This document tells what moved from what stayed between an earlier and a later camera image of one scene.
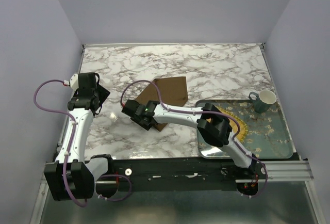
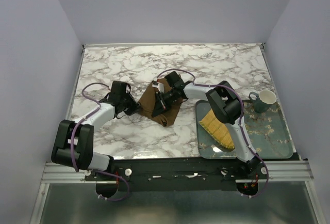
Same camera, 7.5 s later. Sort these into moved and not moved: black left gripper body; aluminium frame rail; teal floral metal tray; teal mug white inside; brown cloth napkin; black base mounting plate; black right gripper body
Moved: black left gripper body; black right gripper body; brown cloth napkin
Not moved: black base mounting plate; teal mug white inside; aluminium frame rail; teal floral metal tray
